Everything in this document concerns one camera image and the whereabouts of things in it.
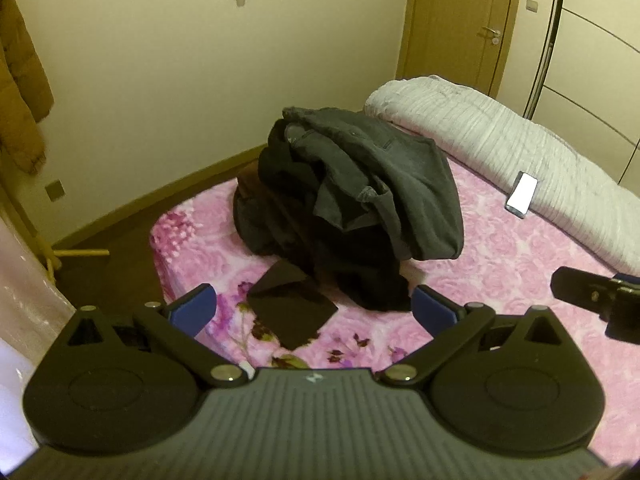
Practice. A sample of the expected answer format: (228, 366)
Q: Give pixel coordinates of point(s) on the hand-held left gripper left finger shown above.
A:
(192, 309)

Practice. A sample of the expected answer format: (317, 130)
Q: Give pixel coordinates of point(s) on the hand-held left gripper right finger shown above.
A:
(434, 311)

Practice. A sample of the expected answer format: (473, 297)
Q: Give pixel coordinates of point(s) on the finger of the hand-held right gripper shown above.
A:
(582, 286)

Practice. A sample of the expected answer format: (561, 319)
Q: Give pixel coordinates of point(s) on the dark grey jeans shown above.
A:
(400, 170)

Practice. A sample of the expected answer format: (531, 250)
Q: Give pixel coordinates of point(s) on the pile of dark clothes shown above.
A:
(280, 210)

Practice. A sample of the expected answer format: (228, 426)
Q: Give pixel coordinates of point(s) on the pink floral bed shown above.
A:
(500, 270)

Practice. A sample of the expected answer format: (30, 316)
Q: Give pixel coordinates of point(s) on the black folded cloth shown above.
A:
(290, 305)

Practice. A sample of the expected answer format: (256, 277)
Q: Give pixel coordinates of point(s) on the smartphone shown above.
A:
(522, 194)

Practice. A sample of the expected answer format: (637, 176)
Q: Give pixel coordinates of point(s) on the wooden coat rack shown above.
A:
(80, 252)

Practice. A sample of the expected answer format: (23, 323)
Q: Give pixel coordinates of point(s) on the clear plastic bag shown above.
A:
(25, 280)

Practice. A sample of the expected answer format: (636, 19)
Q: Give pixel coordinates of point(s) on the white quilt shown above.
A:
(500, 125)

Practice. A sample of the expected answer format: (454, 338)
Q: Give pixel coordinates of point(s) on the cream wardrobe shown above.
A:
(590, 60)

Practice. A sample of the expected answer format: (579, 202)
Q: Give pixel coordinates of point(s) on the brown coat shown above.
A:
(20, 85)

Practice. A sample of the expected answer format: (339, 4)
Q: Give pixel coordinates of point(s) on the wooden door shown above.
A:
(460, 10)

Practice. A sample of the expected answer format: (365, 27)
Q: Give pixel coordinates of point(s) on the beige wall socket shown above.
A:
(55, 190)

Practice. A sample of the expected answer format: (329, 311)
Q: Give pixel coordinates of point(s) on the white light switch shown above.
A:
(532, 6)

